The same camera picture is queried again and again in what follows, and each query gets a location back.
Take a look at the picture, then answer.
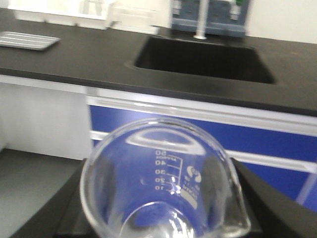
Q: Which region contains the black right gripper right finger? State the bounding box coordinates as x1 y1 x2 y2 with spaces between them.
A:
231 158 317 238

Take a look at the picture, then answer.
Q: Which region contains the black lab sink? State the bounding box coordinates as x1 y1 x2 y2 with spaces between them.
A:
133 37 275 84

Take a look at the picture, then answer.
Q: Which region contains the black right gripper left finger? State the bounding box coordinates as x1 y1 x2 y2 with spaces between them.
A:
12 161 94 238

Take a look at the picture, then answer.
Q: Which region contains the right white storage bin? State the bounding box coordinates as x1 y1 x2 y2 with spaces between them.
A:
74 0 115 30

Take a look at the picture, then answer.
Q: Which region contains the clear glass beaker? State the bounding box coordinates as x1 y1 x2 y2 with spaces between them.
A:
80 118 251 238

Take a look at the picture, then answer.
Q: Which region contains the white test tube rack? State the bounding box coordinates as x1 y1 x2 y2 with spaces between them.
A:
109 5 159 35

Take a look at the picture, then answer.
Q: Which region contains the white storage bin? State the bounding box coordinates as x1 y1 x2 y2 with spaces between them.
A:
74 0 115 30
44 0 78 26

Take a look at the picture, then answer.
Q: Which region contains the middle white storage bin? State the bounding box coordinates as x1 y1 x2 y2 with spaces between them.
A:
44 0 78 26

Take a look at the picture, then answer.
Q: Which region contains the silver metal tray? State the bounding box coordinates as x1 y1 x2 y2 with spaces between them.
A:
0 31 60 51

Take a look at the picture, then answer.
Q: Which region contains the blue cabinet front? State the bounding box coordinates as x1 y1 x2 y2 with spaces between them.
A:
87 96 317 210

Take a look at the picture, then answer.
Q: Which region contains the white sink faucet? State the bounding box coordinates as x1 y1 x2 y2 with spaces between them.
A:
194 0 209 40

